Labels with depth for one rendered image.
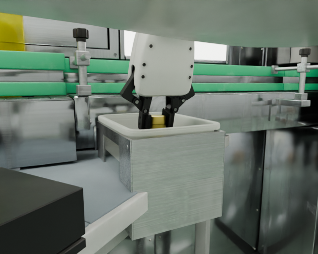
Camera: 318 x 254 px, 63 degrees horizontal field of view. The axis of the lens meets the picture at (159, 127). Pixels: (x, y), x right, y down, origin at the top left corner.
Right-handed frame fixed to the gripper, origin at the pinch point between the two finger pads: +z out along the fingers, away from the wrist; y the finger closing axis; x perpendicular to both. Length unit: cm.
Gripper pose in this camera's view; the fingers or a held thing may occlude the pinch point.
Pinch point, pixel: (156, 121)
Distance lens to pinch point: 45.4
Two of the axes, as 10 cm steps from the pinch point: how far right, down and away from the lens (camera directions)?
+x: 4.2, 4.0, -8.2
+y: -9.0, 0.7, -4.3
